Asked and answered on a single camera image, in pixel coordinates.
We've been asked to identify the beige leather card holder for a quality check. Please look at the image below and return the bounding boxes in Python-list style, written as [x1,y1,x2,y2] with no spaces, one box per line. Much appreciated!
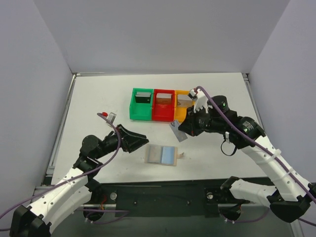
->
[145,144,184,166]

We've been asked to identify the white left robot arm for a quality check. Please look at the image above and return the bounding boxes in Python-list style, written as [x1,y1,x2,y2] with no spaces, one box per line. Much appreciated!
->
[9,125,149,237]

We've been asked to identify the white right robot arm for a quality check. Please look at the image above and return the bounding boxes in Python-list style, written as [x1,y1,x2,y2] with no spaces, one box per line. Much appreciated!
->
[179,95,316,223]

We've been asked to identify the cards in yellow bin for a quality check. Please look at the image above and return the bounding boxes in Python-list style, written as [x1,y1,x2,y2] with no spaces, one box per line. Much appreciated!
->
[177,94,193,108]

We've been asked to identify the cards in red bin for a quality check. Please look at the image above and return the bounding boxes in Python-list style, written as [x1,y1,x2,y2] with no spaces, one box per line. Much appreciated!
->
[156,93,172,105]

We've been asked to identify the black cards in green bin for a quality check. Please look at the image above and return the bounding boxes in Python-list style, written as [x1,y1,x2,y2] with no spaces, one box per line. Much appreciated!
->
[135,91,152,104]

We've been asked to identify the yellow plastic bin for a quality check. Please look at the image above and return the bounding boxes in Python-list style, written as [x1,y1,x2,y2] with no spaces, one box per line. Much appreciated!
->
[174,90,189,123]

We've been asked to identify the green plastic bin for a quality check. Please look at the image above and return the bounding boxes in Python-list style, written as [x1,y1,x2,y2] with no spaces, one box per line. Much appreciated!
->
[129,88,154,121]

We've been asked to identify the red plastic bin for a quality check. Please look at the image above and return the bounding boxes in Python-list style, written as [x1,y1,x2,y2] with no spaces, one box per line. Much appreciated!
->
[152,89,175,122]

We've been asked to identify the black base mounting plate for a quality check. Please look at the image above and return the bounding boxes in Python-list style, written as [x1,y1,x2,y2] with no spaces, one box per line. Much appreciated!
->
[88,179,245,218]

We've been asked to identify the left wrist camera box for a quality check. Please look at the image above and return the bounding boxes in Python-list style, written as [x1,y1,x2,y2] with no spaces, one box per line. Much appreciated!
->
[107,112,117,124]

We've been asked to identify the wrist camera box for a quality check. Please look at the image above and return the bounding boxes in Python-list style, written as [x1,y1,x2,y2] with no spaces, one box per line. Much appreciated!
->
[107,112,117,124]
[188,88,208,113]

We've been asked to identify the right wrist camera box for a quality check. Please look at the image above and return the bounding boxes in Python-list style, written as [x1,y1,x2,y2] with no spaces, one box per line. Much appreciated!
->
[188,88,208,113]

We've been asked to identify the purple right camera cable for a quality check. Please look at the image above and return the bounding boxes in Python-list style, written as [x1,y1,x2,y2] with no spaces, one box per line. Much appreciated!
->
[194,85,316,224]

